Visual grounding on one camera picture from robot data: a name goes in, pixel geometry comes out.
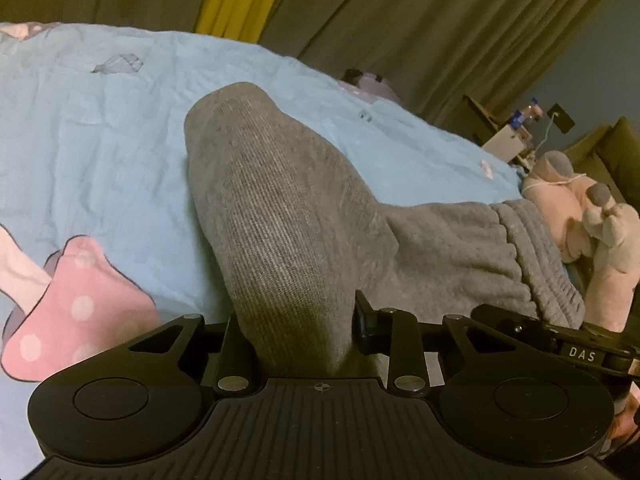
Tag dark wooden nightstand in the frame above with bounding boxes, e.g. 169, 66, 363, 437
459, 94, 502, 146

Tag light blue patterned bedsheet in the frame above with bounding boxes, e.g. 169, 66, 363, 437
0, 20, 526, 480

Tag grey sweatpants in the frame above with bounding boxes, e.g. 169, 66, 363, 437
184, 82, 586, 377

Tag grey curtain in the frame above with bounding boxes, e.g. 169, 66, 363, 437
1, 0, 604, 124

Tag pink plush toy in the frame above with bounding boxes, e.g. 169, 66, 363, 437
522, 151, 639, 333

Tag white box on nightstand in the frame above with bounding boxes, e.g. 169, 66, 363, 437
483, 125, 533, 162

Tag olive padded headboard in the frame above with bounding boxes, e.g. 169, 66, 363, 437
564, 116, 640, 210

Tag black wall socket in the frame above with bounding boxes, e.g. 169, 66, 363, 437
547, 103, 575, 134

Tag white charging cable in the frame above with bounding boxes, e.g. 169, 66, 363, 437
529, 112, 559, 158

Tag plastic bottle blue cap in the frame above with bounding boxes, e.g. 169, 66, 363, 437
508, 98, 544, 130

